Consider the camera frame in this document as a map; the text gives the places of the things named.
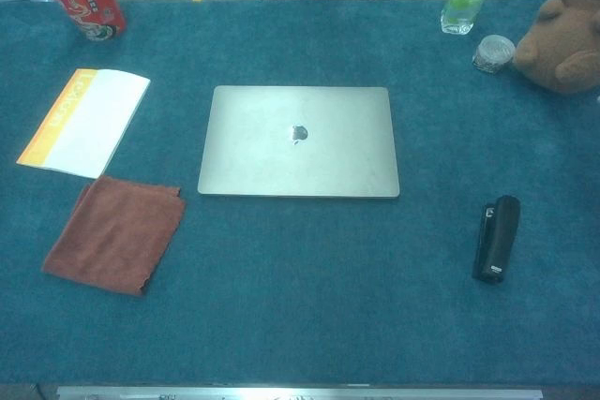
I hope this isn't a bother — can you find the silver laptop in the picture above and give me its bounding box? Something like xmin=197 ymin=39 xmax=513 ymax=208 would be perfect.
xmin=197 ymin=85 xmax=401 ymax=199

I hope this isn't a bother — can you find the teal table cloth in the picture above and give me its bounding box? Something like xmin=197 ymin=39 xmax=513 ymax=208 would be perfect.
xmin=0 ymin=0 xmax=600 ymax=390

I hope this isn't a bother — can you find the brown folded cloth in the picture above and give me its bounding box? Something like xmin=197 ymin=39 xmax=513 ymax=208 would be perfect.
xmin=41 ymin=174 xmax=187 ymax=298

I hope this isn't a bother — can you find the black stapler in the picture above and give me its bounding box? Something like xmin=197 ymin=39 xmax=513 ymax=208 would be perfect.
xmin=472 ymin=194 xmax=522 ymax=284

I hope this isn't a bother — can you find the yellow white Lexicon book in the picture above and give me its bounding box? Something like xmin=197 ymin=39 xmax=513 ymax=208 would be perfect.
xmin=16 ymin=68 xmax=152 ymax=180

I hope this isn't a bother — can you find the small jar with silver lid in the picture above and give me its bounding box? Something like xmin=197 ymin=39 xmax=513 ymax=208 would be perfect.
xmin=472 ymin=35 xmax=517 ymax=74

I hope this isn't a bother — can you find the brown plush toy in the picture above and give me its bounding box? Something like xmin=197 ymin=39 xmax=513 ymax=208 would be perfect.
xmin=513 ymin=0 xmax=600 ymax=95

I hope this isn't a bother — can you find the aluminium rail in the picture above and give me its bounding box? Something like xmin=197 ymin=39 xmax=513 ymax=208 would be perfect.
xmin=55 ymin=385 xmax=544 ymax=400

